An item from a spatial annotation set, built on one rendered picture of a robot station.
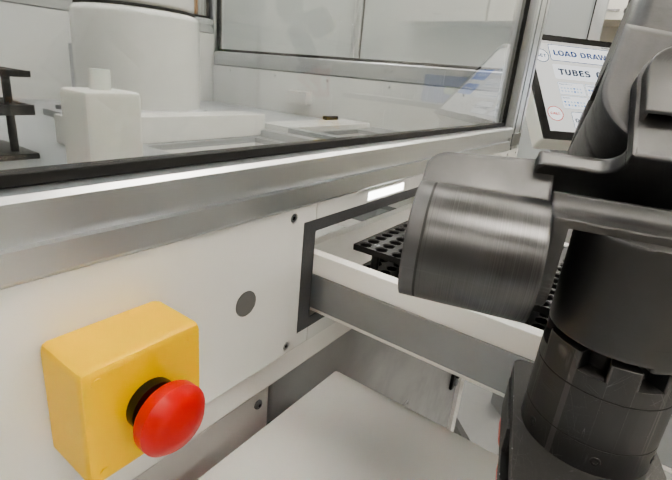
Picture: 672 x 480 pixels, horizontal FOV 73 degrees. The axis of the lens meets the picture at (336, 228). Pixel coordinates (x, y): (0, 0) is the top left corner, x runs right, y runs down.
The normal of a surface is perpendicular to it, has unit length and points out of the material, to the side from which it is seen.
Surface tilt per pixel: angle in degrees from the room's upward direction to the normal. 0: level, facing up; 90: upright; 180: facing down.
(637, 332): 90
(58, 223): 90
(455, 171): 49
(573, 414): 89
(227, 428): 90
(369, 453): 0
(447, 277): 99
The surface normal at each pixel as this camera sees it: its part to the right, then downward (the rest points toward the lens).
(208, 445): 0.81, 0.26
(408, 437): 0.09, -0.94
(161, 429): 0.66, 0.21
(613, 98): -0.18, -0.41
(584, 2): -0.49, 0.24
